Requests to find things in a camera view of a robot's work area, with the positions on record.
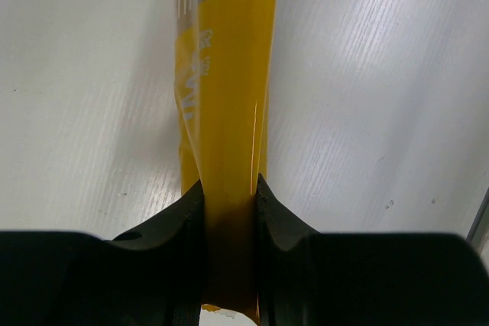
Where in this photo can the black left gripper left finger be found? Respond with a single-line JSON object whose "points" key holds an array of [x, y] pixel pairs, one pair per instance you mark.
{"points": [[152, 274]]}

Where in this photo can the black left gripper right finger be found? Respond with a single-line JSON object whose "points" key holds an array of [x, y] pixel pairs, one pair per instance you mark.
{"points": [[309, 278]]}

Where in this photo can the yellow Pastatime spaghetti bag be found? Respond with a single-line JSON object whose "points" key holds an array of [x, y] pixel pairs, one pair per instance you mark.
{"points": [[222, 66]]}

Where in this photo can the aluminium table edge rail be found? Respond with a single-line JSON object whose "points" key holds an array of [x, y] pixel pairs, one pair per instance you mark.
{"points": [[479, 227]]}

